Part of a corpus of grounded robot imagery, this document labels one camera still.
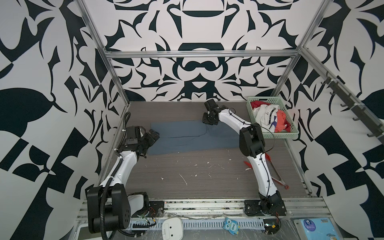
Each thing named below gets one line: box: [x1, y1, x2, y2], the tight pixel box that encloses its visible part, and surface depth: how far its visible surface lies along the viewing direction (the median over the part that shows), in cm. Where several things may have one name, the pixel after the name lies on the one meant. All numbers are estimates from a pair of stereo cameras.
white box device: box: [162, 217, 184, 240], surface depth 68 cm
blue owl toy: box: [222, 217, 240, 235], surface depth 70 cm
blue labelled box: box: [293, 217, 342, 240], surface depth 66 cm
